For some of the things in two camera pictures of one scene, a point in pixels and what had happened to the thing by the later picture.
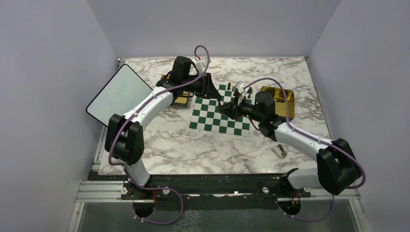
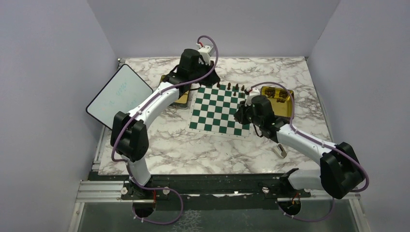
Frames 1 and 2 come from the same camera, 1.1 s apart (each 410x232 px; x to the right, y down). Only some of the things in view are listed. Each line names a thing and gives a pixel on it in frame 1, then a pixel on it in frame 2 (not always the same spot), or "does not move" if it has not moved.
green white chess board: x=206 y=118 does not move
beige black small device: x=280 y=151 does not move
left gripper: x=208 y=89 -> x=211 y=79
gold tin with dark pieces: x=280 y=106 does not move
